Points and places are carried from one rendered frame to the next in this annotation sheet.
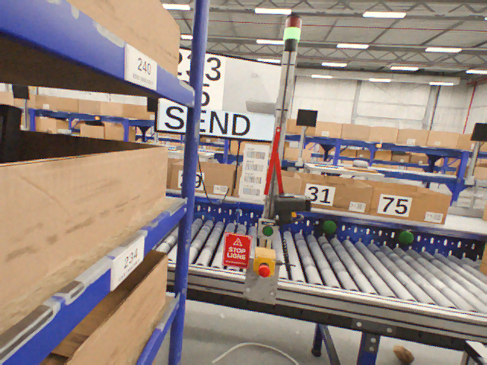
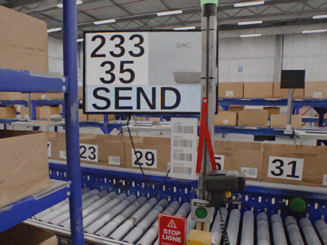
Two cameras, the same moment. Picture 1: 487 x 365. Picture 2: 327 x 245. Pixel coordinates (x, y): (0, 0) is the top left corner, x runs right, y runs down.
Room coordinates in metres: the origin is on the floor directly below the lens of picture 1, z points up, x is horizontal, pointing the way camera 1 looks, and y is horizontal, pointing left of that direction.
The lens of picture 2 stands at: (0.04, -0.20, 1.30)
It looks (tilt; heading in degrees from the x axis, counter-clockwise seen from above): 8 degrees down; 16
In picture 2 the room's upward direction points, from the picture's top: straight up
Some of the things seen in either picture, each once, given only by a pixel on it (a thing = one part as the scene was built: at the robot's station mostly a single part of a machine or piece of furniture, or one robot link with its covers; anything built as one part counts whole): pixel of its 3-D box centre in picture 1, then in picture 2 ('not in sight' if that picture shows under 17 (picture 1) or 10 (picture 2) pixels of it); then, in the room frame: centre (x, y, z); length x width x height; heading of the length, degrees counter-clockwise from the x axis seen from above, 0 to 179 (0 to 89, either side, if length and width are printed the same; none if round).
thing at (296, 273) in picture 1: (291, 255); (247, 237); (1.13, -0.33, 0.72); 0.52 x 0.05 x 0.05; 174
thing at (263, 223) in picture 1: (267, 229); (201, 210); (0.85, -0.15, 0.95); 0.07 x 0.03 x 0.07; 84
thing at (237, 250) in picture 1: (245, 252); (180, 234); (0.86, -0.08, 0.85); 0.16 x 0.01 x 0.13; 84
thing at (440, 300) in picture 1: (410, 274); not in sight; (1.07, -0.85, 0.72); 0.52 x 0.05 x 0.05; 174
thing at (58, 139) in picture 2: not in sight; (64, 145); (1.73, 0.94, 0.97); 0.39 x 0.29 x 0.17; 83
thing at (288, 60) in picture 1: (272, 184); (205, 161); (0.88, -0.16, 1.11); 0.12 x 0.05 x 0.88; 84
